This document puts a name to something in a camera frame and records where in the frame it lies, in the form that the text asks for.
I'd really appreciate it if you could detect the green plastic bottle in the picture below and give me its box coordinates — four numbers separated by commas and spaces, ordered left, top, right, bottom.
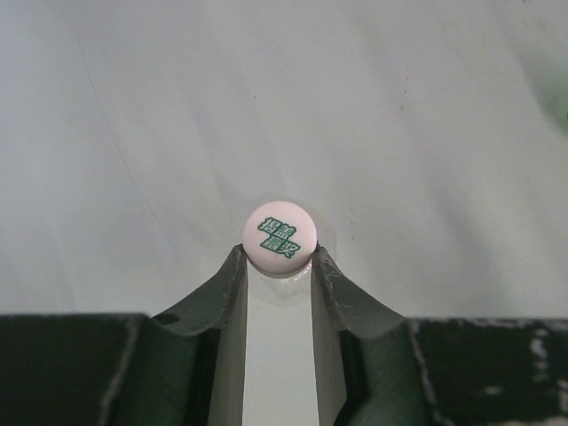
532, 57, 567, 135

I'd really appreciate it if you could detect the clear plastic bottle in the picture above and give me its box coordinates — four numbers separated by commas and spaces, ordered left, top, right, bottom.
230, 190, 339, 312

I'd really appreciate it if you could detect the white bottle cap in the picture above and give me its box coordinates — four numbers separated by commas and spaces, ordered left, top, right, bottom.
242, 201, 318, 278

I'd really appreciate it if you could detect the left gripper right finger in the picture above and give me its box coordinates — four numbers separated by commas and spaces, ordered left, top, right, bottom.
311, 247, 567, 425

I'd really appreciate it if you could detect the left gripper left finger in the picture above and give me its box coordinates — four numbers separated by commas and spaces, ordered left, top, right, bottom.
1, 246, 247, 425

